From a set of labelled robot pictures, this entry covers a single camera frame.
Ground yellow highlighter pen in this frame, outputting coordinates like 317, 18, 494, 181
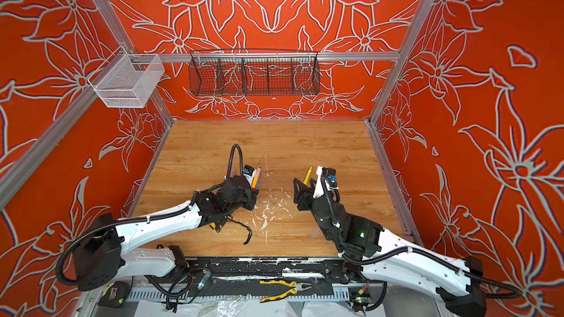
303, 167, 313, 186

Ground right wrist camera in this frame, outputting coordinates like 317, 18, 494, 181
313, 166, 339, 200

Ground yellow black pliers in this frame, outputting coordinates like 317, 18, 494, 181
258, 279, 313, 304

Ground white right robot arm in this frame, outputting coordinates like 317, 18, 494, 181
293, 179, 523, 316

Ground white wire mesh basket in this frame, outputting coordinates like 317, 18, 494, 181
87, 46, 165, 109

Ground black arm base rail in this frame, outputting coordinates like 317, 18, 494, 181
186, 256, 367, 284

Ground orange marker pen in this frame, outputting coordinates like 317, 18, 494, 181
251, 176, 260, 189

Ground black wire wall basket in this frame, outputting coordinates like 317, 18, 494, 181
188, 50, 321, 97

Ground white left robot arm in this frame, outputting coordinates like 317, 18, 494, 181
54, 176, 259, 291

